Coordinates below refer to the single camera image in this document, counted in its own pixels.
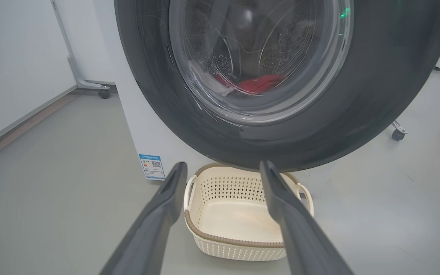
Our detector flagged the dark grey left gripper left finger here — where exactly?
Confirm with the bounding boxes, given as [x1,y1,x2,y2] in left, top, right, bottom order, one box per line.
[100,162,188,275]

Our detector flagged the dark grey round washer door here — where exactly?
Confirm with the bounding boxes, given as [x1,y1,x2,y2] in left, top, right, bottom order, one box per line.
[114,0,440,172]

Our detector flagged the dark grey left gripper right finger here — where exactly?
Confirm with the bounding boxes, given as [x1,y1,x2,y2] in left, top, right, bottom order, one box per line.
[259,160,354,275]

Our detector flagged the red and white basketball jersey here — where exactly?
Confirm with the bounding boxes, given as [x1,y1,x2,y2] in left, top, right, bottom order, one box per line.
[195,71,286,96]

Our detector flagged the white wheeled partition panel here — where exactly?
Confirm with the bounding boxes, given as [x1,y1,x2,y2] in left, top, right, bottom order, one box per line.
[50,0,116,99]

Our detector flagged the cream perforated laundry basket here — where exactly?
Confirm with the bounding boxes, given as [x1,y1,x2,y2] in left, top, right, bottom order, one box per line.
[184,163,314,262]

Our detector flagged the white front-load washing machine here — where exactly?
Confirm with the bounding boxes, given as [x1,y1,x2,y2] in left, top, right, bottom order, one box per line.
[92,0,343,184]

